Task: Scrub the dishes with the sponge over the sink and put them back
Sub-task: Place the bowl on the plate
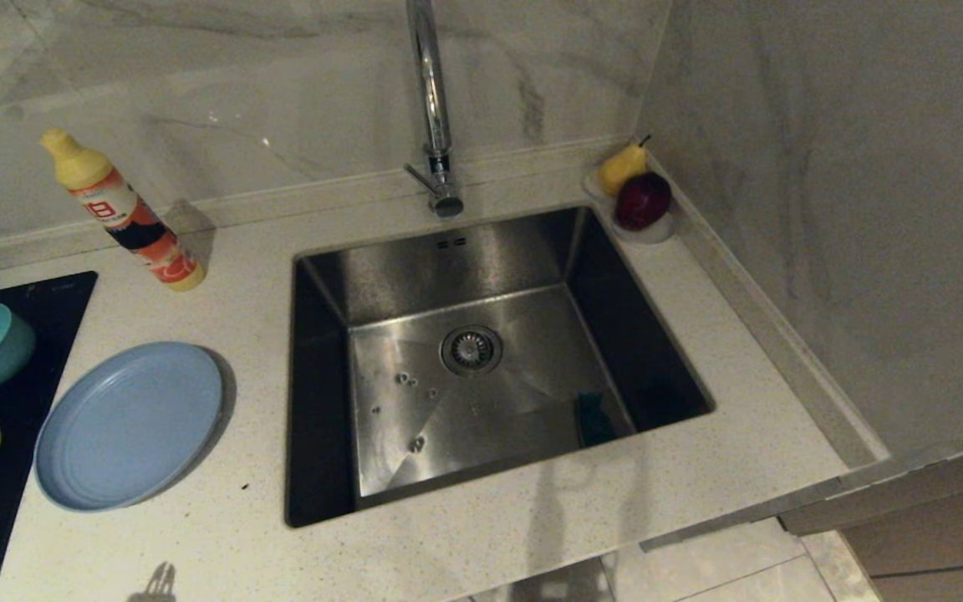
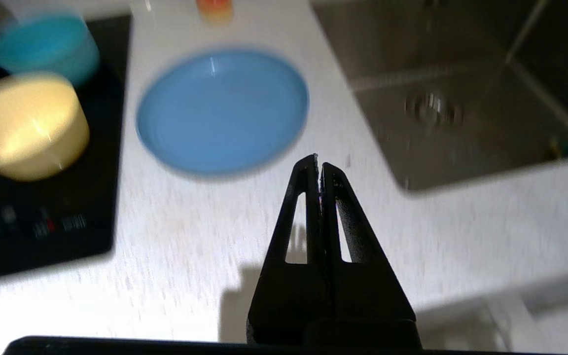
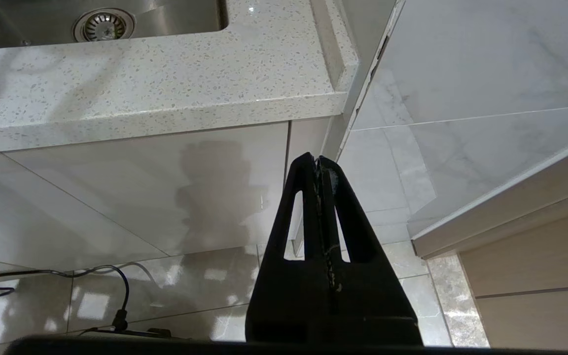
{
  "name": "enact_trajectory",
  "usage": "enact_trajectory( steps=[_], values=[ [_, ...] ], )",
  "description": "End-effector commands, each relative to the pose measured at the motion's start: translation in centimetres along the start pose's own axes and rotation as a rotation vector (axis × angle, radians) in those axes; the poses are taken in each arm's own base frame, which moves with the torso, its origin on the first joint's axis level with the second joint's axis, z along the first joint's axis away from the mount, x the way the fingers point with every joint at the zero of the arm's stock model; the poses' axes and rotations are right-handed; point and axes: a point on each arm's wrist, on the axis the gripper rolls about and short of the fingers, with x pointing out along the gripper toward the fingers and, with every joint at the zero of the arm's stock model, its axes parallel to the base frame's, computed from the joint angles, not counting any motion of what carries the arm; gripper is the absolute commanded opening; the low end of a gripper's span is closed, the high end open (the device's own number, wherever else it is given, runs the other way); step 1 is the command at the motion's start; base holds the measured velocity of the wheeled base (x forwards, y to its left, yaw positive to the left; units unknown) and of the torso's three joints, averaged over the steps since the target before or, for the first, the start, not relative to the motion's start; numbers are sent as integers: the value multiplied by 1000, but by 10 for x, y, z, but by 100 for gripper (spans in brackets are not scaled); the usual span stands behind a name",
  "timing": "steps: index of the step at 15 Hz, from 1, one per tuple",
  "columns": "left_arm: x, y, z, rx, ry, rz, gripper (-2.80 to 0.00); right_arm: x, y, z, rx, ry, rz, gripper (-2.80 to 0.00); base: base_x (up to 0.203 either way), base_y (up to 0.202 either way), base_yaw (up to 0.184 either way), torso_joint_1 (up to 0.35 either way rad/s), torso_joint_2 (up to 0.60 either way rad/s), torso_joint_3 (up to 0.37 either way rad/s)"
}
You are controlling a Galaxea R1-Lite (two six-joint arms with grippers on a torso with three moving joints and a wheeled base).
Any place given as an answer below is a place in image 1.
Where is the orange label dish soap bottle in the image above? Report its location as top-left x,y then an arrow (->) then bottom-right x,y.
40,128 -> 206,292

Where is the stainless steel sink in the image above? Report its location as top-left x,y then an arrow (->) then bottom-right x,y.
285,205 -> 716,529

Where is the dark red apple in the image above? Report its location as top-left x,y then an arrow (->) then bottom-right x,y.
614,171 -> 675,232

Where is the black glass cooktop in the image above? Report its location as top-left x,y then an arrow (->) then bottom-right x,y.
0,270 -> 98,602

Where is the small white dish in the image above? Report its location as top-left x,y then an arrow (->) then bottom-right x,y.
583,166 -> 679,244

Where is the chrome faucet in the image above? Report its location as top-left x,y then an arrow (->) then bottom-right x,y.
402,0 -> 466,218

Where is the yellow green sponge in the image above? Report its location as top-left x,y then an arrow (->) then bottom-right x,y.
575,391 -> 616,448

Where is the round metal drain strainer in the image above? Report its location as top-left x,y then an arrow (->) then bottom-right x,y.
440,324 -> 504,377

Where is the yellow pear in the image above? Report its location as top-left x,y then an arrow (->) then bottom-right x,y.
599,134 -> 654,196

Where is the grey blue plate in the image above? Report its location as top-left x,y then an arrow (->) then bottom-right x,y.
34,341 -> 223,513

